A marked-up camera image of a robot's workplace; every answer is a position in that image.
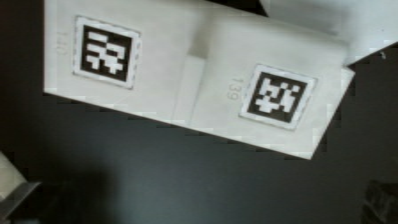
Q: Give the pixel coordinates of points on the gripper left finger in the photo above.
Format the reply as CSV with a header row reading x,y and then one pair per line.
x,y
14,199

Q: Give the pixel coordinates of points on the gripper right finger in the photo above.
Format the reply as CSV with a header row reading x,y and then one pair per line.
x,y
380,203

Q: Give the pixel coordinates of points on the white cabinet door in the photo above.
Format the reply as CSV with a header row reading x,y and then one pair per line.
x,y
201,66

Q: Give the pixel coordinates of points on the white cabinet box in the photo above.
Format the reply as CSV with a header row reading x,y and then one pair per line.
x,y
356,20

